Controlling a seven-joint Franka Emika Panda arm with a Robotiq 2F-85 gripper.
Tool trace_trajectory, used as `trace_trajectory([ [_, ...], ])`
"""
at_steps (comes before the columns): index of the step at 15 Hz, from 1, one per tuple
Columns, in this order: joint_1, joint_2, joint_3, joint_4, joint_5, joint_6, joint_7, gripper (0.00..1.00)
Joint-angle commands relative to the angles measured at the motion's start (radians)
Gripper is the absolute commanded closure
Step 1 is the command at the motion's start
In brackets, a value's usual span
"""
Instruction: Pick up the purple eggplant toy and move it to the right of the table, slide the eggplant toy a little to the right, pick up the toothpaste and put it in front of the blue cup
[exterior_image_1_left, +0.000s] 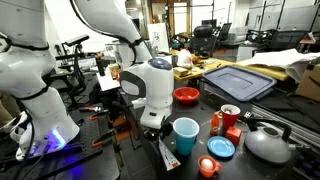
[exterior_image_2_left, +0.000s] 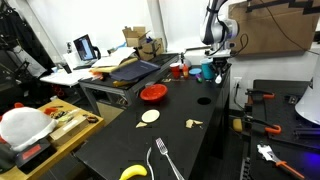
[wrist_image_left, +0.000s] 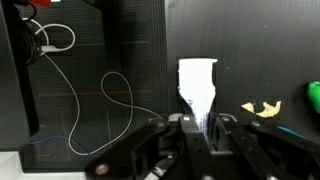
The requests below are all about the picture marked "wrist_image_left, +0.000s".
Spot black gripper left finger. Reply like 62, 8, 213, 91
84, 113, 214, 180

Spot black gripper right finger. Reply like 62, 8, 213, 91
207, 113, 320, 180

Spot white toothpaste tube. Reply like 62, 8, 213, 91
176, 57, 219, 141

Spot purple eggplant toy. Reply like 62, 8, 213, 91
306, 80, 320, 115

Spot gold sticker residue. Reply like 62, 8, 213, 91
240, 100, 283, 120

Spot blue cable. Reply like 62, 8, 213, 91
27, 134, 101, 158

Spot white cable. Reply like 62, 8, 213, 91
21, 18, 168, 157

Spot black cable bundle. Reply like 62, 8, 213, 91
6, 0, 45, 68

